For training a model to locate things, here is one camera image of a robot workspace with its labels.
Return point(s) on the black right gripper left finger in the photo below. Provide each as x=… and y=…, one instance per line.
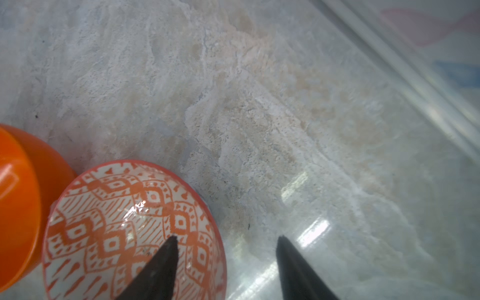
x=156, y=281

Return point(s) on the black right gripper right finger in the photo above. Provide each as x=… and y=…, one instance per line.
x=298, y=279

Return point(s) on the red geometric pattern bowl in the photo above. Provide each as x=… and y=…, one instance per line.
x=112, y=219

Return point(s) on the orange plastic bowl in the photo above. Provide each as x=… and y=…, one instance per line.
x=33, y=177

